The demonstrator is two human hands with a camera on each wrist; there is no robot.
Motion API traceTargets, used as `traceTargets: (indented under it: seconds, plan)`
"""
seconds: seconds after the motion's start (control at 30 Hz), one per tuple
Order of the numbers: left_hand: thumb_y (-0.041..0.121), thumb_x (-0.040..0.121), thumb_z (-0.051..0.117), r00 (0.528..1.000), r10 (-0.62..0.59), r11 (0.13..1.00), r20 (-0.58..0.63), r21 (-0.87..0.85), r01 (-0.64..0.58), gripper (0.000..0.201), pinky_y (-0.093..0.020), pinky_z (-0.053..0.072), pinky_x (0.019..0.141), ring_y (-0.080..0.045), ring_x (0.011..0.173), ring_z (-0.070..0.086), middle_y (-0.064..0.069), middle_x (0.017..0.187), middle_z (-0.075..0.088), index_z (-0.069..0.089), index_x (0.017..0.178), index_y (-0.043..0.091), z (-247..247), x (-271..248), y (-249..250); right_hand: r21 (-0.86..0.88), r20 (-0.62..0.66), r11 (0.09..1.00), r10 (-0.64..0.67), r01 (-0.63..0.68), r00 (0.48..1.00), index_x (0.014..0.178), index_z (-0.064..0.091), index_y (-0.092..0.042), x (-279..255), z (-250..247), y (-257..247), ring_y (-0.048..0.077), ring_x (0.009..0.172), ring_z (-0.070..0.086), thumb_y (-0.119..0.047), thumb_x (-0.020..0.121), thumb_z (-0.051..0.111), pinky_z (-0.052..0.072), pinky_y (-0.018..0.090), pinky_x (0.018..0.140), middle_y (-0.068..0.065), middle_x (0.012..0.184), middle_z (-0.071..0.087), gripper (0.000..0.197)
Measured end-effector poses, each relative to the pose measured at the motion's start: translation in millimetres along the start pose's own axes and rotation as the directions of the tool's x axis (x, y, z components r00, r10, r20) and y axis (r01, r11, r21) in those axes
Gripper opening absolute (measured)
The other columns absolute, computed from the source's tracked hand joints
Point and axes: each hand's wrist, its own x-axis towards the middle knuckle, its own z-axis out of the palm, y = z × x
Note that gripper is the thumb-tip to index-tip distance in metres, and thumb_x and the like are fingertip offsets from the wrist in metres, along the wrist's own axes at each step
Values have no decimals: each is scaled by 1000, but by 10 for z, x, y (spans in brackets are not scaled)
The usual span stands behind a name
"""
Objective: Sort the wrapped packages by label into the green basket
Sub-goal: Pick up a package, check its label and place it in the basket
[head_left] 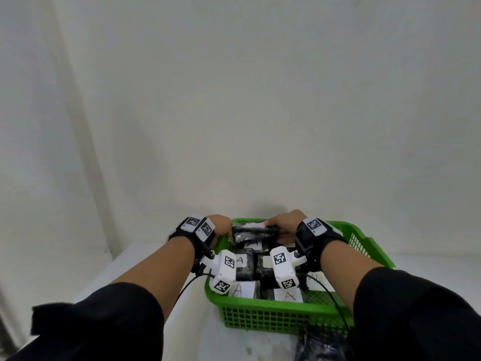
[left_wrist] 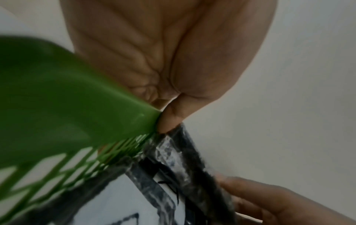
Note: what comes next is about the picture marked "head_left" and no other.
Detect person's right hand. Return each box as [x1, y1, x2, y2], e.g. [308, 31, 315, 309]
[264, 209, 308, 246]

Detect person's left hand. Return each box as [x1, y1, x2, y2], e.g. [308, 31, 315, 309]
[205, 214, 233, 239]

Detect black packets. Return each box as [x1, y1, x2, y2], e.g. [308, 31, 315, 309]
[225, 239, 306, 304]

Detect green plastic basket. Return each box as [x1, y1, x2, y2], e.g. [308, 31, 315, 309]
[204, 218, 396, 337]

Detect black labelled package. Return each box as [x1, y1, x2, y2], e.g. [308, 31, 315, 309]
[295, 323, 355, 361]

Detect person's left forearm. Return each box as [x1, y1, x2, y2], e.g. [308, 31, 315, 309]
[111, 236, 196, 324]

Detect person's right forearm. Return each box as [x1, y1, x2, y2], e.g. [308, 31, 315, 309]
[319, 240, 384, 312]

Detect black wristband with marker tags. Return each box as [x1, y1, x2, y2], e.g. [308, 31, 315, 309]
[168, 215, 217, 276]
[294, 217, 348, 273]

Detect white paper sign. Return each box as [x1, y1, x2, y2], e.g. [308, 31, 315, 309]
[305, 271, 336, 293]

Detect black shirt sleeve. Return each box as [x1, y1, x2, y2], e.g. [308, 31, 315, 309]
[7, 282, 166, 361]
[353, 266, 481, 361]

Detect black cable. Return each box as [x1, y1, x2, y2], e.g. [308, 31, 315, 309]
[175, 272, 215, 303]
[299, 273, 352, 331]

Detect dark wooden frame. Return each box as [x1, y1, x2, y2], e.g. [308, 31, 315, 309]
[0, 293, 19, 358]

